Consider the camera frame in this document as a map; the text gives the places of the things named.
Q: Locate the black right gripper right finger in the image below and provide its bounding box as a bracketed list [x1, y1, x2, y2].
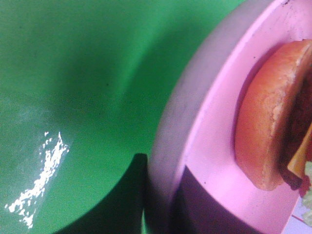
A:
[169, 167, 260, 234]

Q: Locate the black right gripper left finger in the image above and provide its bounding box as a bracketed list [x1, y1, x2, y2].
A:
[56, 153, 147, 234]

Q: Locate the pink round plate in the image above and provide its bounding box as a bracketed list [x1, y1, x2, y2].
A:
[145, 0, 312, 234]

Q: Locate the burger with lettuce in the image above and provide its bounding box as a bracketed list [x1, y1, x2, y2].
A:
[234, 39, 312, 222]

